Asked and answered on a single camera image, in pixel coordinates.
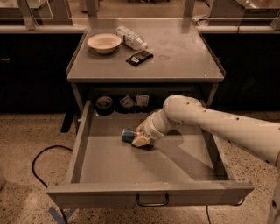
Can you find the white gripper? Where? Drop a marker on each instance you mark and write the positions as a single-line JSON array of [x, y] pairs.
[[150, 129]]

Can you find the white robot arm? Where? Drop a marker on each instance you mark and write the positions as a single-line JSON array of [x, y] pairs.
[[258, 137]]

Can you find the open grey top drawer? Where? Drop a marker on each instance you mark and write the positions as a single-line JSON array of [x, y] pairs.
[[188, 164]]

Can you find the grey drawer cabinet table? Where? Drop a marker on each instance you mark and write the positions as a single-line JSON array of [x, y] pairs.
[[176, 53]]

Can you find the black roll with white label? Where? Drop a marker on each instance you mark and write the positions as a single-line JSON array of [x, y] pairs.
[[144, 103]]

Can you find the black tape roll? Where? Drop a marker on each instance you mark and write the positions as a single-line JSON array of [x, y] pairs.
[[104, 105]]

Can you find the black snack packet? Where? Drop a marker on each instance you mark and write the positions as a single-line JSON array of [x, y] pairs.
[[139, 58]]

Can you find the clear plastic water bottle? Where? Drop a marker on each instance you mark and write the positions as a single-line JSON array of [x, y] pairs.
[[131, 39]]

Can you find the white ceramic bowl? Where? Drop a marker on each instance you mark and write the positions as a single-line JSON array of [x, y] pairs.
[[104, 43]]

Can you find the black drawer handle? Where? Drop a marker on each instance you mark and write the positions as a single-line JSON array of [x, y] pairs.
[[152, 200]]

